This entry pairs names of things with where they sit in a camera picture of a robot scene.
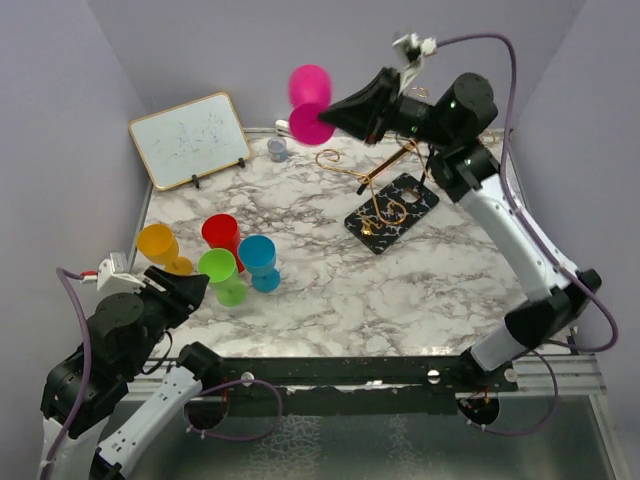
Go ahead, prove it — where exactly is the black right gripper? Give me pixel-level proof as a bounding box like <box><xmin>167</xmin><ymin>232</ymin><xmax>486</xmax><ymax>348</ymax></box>
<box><xmin>322</xmin><ymin>65</ymin><xmax>456</xmax><ymax>147</ymax></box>

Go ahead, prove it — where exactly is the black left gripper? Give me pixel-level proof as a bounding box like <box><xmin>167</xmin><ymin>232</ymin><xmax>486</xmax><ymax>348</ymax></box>
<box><xmin>126</xmin><ymin>264</ymin><xmax>211</xmax><ymax>374</ymax></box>

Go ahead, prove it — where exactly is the green wine glass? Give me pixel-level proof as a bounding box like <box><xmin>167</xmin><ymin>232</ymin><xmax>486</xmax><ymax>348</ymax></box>
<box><xmin>197</xmin><ymin>248</ymin><xmax>248</xmax><ymax>307</ymax></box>

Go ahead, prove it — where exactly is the yellow wine glass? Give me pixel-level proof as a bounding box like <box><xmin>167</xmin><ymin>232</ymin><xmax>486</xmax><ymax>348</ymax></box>
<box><xmin>136</xmin><ymin>224</ymin><xmax>193</xmax><ymax>276</ymax></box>

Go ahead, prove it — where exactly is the pink wine glass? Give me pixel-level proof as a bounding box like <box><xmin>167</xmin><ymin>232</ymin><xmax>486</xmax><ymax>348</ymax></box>
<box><xmin>288</xmin><ymin>64</ymin><xmax>335</xmax><ymax>146</ymax></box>

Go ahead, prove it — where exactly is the red wine glass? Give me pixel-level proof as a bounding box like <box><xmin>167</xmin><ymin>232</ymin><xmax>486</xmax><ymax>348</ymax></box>
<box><xmin>201</xmin><ymin>213</ymin><xmax>245</xmax><ymax>273</ymax></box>

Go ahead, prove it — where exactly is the blue wine glass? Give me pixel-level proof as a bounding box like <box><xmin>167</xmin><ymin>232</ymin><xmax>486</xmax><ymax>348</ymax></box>
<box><xmin>237</xmin><ymin>235</ymin><xmax>281</xmax><ymax>293</ymax></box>

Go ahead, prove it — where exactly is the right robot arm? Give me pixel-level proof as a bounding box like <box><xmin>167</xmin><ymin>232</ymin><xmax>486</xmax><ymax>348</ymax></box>
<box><xmin>319</xmin><ymin>68</ymin><xmax>602</xmax><ymax>391</ymax></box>

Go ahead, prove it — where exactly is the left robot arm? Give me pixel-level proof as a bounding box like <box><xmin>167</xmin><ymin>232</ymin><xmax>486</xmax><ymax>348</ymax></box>
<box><xmin>38</xmin><ymin>267</ymin><xmax>223</xmax><ymax>479</ymax></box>

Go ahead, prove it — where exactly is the black marble rack base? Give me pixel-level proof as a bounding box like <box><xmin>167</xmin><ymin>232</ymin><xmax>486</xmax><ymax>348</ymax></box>
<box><xmin>344</xmin><ymin>173</ymin><xmax>440</xmax><ymax>255</ymax></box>

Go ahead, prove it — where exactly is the white eraser block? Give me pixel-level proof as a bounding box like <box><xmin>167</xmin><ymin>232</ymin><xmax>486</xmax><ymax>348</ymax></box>
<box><xmin>274</xmin><ymin>119</ymin><xmax>293</xmax><ymax>138</ymax></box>

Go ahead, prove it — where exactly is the small clear plastic jar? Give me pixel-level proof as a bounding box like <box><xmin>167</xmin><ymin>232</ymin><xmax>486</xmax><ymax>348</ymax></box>
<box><xmin>267</xmin><ymin>136</ymin><xmax>289</xmax><ymax>163</ymax></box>

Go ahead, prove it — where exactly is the small whiteboard with stand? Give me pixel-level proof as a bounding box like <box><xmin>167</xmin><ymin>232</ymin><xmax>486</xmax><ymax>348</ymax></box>
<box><xmin>128</xmin><ymin>92</ymin><xmax>252</xmax><ymax>191</ymax></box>

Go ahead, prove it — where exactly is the gold wire glass rack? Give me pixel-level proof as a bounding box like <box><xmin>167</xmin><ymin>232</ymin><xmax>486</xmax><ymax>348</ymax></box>
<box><xmin>314</xmin><ymin>85</ymin><xmax>501</xmax><ymax>236</ymax></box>

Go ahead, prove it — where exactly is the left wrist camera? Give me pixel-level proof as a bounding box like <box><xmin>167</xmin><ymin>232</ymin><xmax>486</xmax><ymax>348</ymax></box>
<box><xmin>97</xmin><ymin>252</ymin><xmax>144</xmax><ymax>296</ymax></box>

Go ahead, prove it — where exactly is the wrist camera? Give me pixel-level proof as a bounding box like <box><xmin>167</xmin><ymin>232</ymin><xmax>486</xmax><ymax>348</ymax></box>
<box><xmin>97</xmin><ymin>252</ymin><xmax>144</xmax><ymax>296</ymax></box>
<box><xmin>392</xmin><ymin>33</ymin><xmax>437</xmax><ymax>92</ymax></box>

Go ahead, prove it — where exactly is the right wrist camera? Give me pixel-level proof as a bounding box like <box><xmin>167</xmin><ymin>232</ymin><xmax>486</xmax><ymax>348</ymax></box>
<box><xmin>392</xmin><ymin>33</ymin><xmax>437</xmax><ymax>92</ymax></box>

